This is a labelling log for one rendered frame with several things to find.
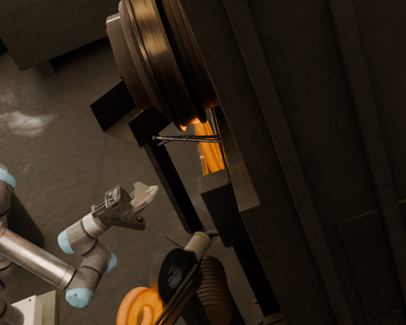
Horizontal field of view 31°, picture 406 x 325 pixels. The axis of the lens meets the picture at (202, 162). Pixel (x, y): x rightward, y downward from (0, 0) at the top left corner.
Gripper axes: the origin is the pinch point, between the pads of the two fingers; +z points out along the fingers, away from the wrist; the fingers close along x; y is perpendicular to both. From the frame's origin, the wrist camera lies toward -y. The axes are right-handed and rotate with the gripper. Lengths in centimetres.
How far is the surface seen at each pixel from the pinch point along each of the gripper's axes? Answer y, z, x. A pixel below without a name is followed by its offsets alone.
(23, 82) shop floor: -45, -122, 250
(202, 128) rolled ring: 3.2, 21.1, 9.9
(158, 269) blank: 3.6, 0.2, -35.5
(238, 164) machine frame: 4.4, 29.9, -17.0
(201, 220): -71, -25, 63
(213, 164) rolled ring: -5.9, 17.9, 3.6
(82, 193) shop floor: -55, -80, 112
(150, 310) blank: -0.5, -6.3, -42.9
